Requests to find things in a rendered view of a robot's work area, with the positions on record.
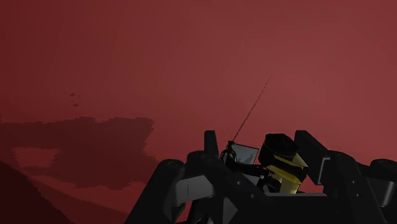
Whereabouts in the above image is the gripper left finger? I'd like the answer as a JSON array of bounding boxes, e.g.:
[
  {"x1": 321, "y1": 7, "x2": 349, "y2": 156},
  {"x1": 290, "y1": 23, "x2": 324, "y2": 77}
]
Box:
[{"x1": 125, "y1": 130, "x2": 249, "y2": 224}]

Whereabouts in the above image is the grey plate with thin rod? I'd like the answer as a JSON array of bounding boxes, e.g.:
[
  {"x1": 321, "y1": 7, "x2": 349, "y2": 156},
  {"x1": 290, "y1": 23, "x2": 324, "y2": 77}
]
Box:
[{"x1": 218, "y1": 73, "x2": 274, "y2": 166}]

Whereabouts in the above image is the black and yellow figure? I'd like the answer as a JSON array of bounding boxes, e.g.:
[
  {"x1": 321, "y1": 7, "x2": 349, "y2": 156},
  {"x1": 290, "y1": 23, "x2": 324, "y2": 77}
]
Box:
[{"x1": 258, "y1": 132, "x2": 310, "y2": 195}]

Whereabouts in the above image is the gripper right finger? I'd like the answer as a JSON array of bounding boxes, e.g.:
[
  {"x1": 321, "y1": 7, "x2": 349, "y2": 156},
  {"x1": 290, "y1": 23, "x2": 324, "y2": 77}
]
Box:
[{"x1": 293, "y1": 130, "x2": 397, "y2": 224}]

